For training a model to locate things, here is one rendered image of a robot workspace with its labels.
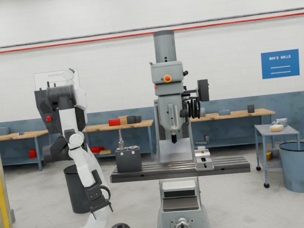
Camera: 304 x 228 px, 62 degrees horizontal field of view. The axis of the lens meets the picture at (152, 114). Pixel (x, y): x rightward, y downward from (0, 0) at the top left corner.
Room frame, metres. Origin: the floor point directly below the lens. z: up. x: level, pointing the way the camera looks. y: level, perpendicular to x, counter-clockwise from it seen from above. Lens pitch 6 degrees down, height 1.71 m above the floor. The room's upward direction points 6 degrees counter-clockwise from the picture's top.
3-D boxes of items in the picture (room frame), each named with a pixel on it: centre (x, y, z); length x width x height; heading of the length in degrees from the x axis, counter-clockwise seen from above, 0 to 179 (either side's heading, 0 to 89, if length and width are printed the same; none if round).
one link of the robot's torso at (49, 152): (1.70, 0.61, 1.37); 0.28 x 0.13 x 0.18; 102
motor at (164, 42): (2.48, -0.19, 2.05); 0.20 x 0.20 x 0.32
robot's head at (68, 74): (1.71, 0.52, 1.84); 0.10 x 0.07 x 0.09; 12
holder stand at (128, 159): (2.26, 0.26, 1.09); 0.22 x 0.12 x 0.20; 92
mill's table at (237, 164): (2.23, -0.19, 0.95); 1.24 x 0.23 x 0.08; 85
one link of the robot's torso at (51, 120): (1.70, 0.58, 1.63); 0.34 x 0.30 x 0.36; 12
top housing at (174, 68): (2.24, -0.17, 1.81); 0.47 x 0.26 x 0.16; 175
